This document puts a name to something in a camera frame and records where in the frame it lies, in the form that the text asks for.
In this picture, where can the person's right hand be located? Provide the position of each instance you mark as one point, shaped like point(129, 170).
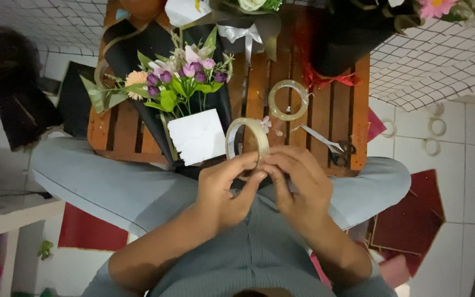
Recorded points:
point(307, 189)

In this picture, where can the person's grey ribbed shirt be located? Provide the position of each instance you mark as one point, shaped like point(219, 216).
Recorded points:
point(254, 251)

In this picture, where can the dark red wrapping paper sheet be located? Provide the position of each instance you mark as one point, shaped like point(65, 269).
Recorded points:
point(93, 231)

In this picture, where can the small green leaf sprig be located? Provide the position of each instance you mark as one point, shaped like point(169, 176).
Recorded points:
point(45, 249)

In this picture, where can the orange wooden slatted table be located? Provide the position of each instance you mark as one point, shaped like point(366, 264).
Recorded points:
point(262, 86)

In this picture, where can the clear adhesive tape roll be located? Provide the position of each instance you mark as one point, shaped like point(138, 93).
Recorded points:
point(276, 112)
point(261, 138)

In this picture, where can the purple flower bouquet black wrap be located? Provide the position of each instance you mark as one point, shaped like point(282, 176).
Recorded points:
point(179, 78)

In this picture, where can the white shelf unit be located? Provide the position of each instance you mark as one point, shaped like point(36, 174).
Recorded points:
point(2, 231)

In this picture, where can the dark brown bag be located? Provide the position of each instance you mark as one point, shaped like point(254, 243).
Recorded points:
point(10, 95)

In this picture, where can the red ribbon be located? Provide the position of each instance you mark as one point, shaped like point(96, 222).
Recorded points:
point(324, 78)

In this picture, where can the white paper sheet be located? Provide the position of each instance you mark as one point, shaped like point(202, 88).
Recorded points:
point(198, 136)

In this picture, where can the white rose bouquet dark wrap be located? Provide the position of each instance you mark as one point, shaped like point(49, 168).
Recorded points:
point(229, 10)

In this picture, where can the black wrapping paper sheets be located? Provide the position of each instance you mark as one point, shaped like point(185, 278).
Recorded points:
point(74, 99)

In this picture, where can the white satin ribbon bow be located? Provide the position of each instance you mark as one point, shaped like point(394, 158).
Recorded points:
point(239, 34)

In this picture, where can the person's light blue trousers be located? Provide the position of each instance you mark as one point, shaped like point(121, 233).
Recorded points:
point(109, 185)

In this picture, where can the pink daisy bouquet black wrap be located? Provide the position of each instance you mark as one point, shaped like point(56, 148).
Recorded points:
point(353, 33)

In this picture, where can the pink red paper sheet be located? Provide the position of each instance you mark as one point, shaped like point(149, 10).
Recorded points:
point(375, 123)

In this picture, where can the person's left hand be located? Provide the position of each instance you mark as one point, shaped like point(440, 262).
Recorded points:
point(215, 194)

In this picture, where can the orange clay pot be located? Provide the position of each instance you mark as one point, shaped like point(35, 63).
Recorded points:
point(142, 8)

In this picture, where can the stack of dark red sheets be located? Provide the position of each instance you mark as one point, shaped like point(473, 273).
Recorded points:
point(410, 222)

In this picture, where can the small pale pink flower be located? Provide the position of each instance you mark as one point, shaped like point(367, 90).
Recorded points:
point(266, 123)

